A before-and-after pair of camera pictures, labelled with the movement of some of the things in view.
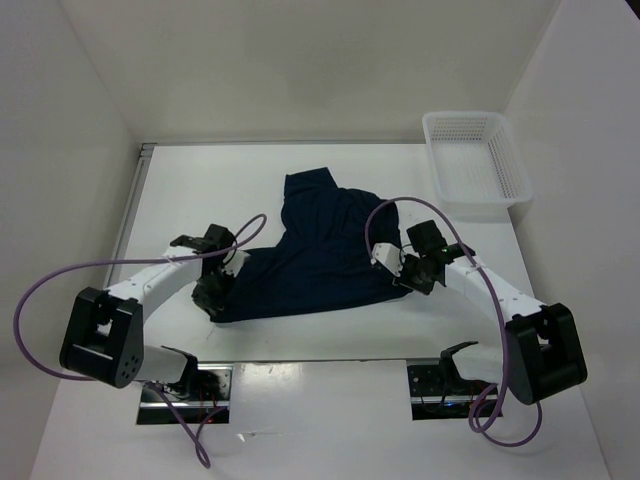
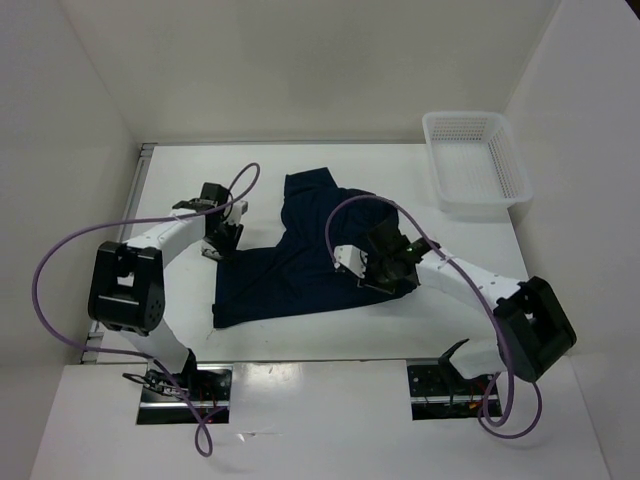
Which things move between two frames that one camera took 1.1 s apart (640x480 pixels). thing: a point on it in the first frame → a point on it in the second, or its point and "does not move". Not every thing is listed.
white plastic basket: (478, 172) does not move
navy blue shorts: (329, 236) does not move
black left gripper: (211, 304) → (230, 249)
